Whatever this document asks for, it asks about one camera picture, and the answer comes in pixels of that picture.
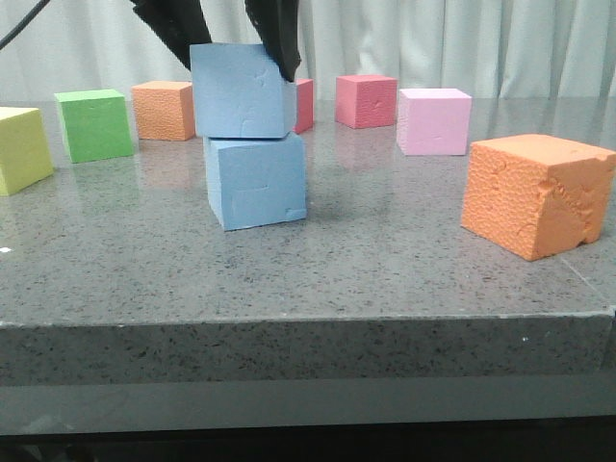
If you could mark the red foam cube left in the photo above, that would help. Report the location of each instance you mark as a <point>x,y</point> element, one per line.
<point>305,105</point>

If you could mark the pink foam cube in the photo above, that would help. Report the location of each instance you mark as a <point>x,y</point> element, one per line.
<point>433,122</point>

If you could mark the white curtain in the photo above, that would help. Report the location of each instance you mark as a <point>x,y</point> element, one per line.
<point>501,49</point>

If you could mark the orange foam cube near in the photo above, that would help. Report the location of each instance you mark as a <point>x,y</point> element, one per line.
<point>537,195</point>

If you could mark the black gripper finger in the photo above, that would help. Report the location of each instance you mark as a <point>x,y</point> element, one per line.
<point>177,23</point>
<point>275,21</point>

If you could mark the red foam cube right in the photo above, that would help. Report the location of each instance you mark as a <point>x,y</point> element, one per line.
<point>366,101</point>

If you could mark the blue foam cube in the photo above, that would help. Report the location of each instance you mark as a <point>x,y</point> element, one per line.
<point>239,93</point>
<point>253,183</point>

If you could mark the orange foam cube far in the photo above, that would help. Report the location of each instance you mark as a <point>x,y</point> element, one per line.
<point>164,110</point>

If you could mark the yellow foam cube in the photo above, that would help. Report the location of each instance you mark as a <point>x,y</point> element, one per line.
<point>25,155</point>

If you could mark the orange foam cube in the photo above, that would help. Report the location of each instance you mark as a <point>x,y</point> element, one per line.
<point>537,195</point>
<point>164,110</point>

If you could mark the green foam cube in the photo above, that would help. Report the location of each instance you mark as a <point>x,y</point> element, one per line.
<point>95,125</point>

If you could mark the red foam cube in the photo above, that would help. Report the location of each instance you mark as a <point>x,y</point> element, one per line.
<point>305,105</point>
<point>366,101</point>

